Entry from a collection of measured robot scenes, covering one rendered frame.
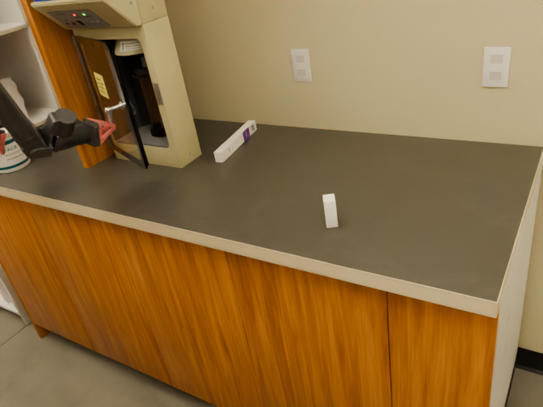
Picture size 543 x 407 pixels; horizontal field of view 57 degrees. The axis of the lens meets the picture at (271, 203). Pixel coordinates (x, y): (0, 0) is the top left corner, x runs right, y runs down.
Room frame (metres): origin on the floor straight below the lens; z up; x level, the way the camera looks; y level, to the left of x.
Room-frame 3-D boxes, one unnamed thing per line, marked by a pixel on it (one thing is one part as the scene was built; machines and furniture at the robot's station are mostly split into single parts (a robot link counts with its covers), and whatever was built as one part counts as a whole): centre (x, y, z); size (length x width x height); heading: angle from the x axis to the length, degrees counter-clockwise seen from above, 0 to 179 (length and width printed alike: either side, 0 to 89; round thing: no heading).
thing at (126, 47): (1.70, 0.33, 1.34); 0.18 x 0.18 x 0.05
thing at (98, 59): (1.58, 0.45, 1.19); 0.30 x 0.01 x 0.40; 33
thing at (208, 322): (1.58, 0.23, 0.45); 2.05 x 0.67 x 0.90; 54
